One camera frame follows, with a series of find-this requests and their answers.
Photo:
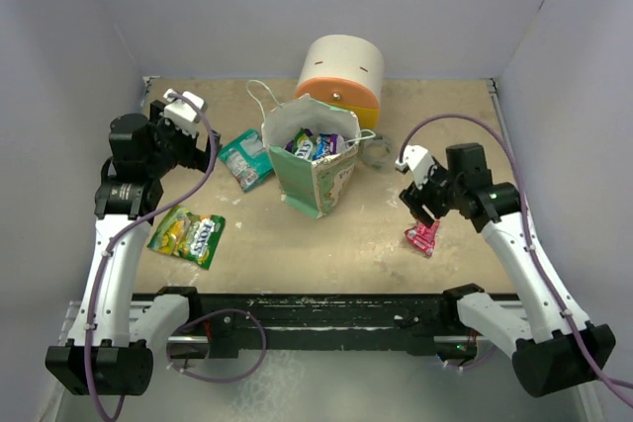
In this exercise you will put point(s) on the clear tape roll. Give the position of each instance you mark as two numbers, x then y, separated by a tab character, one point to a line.
377	152

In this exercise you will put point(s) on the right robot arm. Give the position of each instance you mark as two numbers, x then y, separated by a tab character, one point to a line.
554	346

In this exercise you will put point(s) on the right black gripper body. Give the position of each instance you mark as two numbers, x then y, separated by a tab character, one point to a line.
439	192

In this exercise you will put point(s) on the small blue snack packet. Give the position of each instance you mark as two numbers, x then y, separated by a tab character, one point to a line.
324	145

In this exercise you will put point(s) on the teal snack packet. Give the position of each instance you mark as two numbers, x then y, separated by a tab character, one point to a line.
247	160

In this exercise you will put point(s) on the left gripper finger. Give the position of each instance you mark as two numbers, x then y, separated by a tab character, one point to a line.
156	113
205	159

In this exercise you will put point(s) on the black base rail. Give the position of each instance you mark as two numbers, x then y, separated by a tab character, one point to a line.
416	324

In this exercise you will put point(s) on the small red snack packet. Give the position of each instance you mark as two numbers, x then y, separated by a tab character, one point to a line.
422	237

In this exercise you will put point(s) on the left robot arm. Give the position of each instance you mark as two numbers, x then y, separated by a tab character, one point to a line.
113	341

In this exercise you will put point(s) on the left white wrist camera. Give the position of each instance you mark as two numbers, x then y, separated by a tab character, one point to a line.
181	109

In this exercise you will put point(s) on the pastel mini drawer cabinet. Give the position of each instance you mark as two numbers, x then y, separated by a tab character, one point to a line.
346	72

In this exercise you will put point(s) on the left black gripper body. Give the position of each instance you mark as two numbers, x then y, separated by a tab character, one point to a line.
174	145

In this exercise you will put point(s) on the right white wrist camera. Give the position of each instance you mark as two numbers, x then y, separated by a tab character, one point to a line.
419	162

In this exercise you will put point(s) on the purple berry candy bag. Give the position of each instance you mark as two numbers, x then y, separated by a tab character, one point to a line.
340	144

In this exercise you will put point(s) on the large green Foxs bag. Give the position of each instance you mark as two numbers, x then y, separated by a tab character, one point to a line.
188	236

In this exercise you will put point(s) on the green Fresh paper bag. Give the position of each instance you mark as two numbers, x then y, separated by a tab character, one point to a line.
311	187

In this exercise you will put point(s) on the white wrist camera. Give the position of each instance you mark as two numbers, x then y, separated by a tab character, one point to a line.
419	162
181	109

